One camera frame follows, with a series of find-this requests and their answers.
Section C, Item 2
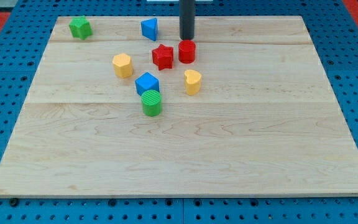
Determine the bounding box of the yellow heart block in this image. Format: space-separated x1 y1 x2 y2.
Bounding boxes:
184 70 202 96

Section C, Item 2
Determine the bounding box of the green cylinder block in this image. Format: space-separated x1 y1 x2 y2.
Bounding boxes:
141 90 162 116

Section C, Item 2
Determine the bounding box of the blue cube block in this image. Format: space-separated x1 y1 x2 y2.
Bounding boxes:
135 72 160 96

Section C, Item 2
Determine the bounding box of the red star block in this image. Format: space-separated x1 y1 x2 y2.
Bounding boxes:
152 44 173 70

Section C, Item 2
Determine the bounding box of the wooden board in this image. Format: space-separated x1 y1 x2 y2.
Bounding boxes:
0 16 358 198

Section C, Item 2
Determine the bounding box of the red cylinder block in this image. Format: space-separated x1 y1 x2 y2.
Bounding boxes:
178 40 196 63

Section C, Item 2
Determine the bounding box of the yellow hexagon block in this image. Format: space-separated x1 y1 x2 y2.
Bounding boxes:
112 54 133 78

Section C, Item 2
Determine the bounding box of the blue triangle block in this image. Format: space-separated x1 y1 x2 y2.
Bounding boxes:
140 18 158 41

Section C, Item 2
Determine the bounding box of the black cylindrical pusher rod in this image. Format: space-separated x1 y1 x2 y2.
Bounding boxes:
179 0 195 40

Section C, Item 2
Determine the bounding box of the green star block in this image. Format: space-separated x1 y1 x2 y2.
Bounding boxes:
69 16 93 40

